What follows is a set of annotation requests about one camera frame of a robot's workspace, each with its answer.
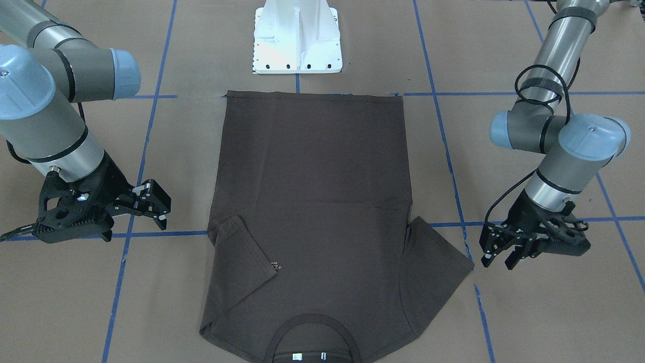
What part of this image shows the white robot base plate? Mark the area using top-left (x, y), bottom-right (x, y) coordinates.
top-left (252, 1), bottom-right (343, 74)

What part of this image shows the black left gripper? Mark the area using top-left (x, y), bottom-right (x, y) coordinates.
top-left (479, 191), bottom-right (550, 270)

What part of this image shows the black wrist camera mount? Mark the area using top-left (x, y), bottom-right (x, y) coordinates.
top-left (529, 200), bottom-right (591, 258)
top-left (31, 167), bottom-right (114, 244)

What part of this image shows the dark brown t-shirt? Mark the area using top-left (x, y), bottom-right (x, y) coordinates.
top-left (200, 90), bottom-right (474, 362)

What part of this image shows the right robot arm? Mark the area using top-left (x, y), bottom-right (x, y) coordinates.
top-left (2, 1), bottom-right (171, 243)

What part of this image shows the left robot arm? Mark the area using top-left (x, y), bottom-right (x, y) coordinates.
top-left (479, 1), bottom-right (631, 270)

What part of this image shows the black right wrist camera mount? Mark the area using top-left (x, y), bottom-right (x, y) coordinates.
top-left (31, 167), bottom-right (114, 244)

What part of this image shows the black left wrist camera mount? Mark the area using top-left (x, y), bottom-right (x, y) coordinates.
top-left (529, 200), bottom-right (591, 258)

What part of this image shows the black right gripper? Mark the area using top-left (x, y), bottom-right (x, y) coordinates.
top-left (91, 152), bottom-right (171, 230)

